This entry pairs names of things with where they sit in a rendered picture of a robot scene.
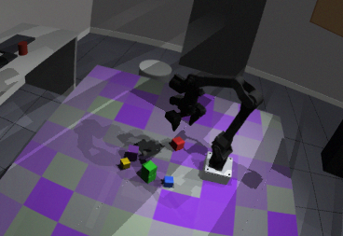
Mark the blue block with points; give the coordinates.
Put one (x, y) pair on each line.
(168, 181)

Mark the red block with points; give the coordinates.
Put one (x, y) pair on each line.
(177, 143)

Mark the yellow block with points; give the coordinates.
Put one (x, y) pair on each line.
(125, 163)

